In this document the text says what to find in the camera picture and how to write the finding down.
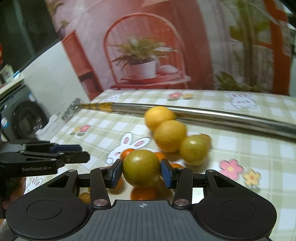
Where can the small orange tangerine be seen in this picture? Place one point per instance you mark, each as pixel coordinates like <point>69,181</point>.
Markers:
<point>126,154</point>

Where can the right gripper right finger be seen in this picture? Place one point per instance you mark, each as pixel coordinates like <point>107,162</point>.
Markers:
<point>181,180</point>

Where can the beige fruit plate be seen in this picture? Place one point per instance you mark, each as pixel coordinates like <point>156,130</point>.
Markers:
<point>124,191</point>

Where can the small orange kumquat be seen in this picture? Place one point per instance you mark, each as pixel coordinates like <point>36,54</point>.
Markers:
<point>176,165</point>
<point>160,155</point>

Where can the telescopic metal pole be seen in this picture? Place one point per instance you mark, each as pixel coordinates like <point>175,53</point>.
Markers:
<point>216,118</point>

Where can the green round fruit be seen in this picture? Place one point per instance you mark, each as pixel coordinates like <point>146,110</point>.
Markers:
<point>141,168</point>

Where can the yellow lemon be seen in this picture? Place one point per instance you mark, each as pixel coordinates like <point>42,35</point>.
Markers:
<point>169,135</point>
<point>157,115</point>

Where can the green yellow citrus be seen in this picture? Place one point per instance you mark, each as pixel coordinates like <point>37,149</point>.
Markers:
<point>194,150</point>

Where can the washing machine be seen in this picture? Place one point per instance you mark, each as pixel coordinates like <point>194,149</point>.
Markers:
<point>21,115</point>

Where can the clear plastic rake head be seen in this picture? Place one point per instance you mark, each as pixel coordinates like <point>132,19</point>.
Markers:
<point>72,109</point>

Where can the checkered bunny tablecloth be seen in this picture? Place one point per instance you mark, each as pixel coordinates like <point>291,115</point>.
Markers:
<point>263,164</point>

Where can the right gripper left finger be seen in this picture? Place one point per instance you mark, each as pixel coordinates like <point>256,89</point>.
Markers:
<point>103,179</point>

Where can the printed room scene backdrop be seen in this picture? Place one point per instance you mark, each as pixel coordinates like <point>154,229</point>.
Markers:
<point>210,45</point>

